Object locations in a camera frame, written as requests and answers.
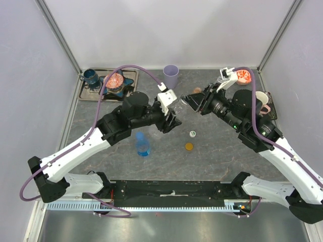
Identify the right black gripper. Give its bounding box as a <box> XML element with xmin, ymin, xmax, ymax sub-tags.
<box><xmin>182</xmin><ymin>82</ymin><xmax>243</xmax><ymax>131</ymax></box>

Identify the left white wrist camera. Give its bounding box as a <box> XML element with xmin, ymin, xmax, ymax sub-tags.
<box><xmin>157</xmin><ymin>89</ymin><xmax>178</xmax><ymax>116</ymax></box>

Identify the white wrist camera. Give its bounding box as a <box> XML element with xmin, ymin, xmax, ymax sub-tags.
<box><xmin>157</xmin><ymin>89</ymin><xmax>178</xmax><ymax>116</ymax></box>
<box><xmin>217</xmin><ymin>67</ymin><xmax>238</xmax><ymax>92</ymax></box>

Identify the orange juice bottle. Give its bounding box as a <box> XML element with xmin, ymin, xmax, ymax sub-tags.
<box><xmin>193</xmin><ymin>87</ymin><xmax>201</xmax><ymax>93</ymax></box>

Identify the clear bottle blue-white cap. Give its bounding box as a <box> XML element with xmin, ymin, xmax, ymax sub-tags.
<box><xmin>148</xmin><ymin>98</ymin><xmax>189</xmax><ymax>140</ymax></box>

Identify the orange bottle cap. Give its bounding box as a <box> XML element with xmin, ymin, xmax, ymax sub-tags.
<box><xmin>185</xmin><ymin>143</ymin><xmax>194</xmax><ymax>151</ymax></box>

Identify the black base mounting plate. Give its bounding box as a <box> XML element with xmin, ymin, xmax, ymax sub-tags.
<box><xmin>82</xmin><ymin>179</ymin><xmax>262</xmax><ymax>208</ymax></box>

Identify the dark blue teacup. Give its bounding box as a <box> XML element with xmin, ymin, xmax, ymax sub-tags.
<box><xmin>80</xmin><ymin>69</ymin><xmax>99</xmax><ymax>85</ymax></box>

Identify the red white floral bowl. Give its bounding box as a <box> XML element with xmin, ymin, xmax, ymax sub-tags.
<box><xmin>236</xmin><ymin>70</ymin><xmax>252</xmax><ymax>85</ymax></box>

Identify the blue water bottle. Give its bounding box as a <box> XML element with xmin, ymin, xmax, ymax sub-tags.
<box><xmin>135</xmin><ymin>132</ymin><xmax>150</xmax><ymax>157</ymax></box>

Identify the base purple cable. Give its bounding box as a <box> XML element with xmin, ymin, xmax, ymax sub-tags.
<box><xmin>85</xmin><ymin>192</ymin><xmax>132</xmax><ymax>218</ymax></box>
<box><xmin>227</xmin><ymin>196</ymin><xmax>264</xmax><ymax>218</ymax></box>

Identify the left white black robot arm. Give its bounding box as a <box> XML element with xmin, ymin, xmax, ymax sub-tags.
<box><xmin>28</xmin><ymin>90</ymin><xmax>181</xmax><ymax>203</ymax></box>

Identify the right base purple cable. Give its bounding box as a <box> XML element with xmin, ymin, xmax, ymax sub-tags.
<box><xmin>227</xmin><ymin>196</ymin><xmax>264</xmax><ymax>218</ymax></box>

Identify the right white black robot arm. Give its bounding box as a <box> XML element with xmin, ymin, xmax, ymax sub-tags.
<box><xmin>181</xmin><ymin>84</ymin><xmax>322</xmax><ymax>224</ymax></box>

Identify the red patterned bowl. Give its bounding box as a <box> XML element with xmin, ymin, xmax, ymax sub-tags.
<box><xmin>103</xmin><ymin>73</ymin><xmax>124</xmax><ymax>90</ymax></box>

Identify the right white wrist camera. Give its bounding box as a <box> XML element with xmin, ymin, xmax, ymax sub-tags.
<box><xmin>217</xmin><ymin>67</ymin><xmax>238</xmax><ymax>92</ymax></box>

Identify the pink white mug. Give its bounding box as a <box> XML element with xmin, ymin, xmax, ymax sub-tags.
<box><xmin>255</xmin><ymin>91</ymin><xmax>271</xmax><ymax>115</ymax></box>

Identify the lavender plastic cup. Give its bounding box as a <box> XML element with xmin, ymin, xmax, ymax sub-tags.
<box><xmin>163</xmin><ymin>65</ymin><xmax>179</xmax><ymax>89</ymax></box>

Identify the clear plastic bottle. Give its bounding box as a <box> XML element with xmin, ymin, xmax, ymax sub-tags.
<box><xmin>217</xmin><ymin>76</ymin><xmax>223</xmax><ymax>83</ymax></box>

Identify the metal tray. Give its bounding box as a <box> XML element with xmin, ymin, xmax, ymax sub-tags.
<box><xmin>78</xmin><ymin>68</ymin><xmax>139</xmax><ymax>102</ymax></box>

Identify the blue star-shaped dish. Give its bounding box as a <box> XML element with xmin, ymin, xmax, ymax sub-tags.
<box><xmin>103</xmin><ymin>70</ymin><xmax>134</xmax><ymax>100</ymax></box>

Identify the white green bottle cap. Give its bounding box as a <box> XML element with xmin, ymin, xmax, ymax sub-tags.
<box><xmin>189</xmin><ymin>131</ymin><xmax>196</xmax><ymax>138</ymax></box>

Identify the dark floral square plate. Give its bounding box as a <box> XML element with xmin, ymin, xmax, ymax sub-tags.
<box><xmin>264</xmin><ymin>92</ymin><xmax>278</xmax><ymax>120</ymax></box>

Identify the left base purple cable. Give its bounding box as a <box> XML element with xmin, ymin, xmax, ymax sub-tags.
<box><xmin>85</xmin><ymin>192</ymin><xmax>132</xmax><ymax>218</ymax></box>

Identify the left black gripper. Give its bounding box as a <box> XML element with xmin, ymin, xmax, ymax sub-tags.
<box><xmin>131</xmin><ymin>101</ymin><xmax>183</xmax><ymax>134</ymax></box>

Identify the slotted cable duct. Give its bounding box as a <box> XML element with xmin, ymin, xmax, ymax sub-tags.
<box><xmin>46</xmin><ymin>201</ymin><xmax>240</xmax><ymax>212</ymax></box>

